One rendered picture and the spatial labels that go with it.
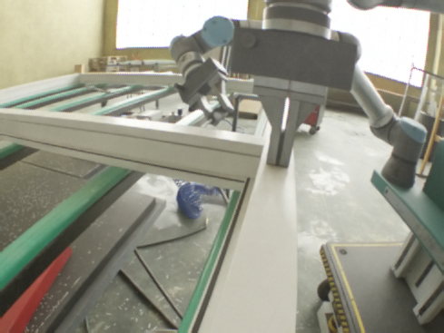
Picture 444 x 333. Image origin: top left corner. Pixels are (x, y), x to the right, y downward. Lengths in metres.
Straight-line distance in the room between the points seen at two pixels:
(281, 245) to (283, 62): 0.18
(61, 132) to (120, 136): 0.16
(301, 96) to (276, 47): 0.06
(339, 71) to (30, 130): 0.62
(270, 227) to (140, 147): 0.29
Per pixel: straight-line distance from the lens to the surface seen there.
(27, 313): 0.60
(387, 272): 1.23
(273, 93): 0.28
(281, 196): 0.24
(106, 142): 0.47
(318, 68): 0.27
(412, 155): 0.99
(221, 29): 0.60
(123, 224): 0.76
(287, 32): 0.27
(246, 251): 0.17
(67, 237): 0.35
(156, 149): 0.42
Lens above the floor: 1.05
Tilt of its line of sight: 25 degrees down
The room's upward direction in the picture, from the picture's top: 5 degrees clockwise
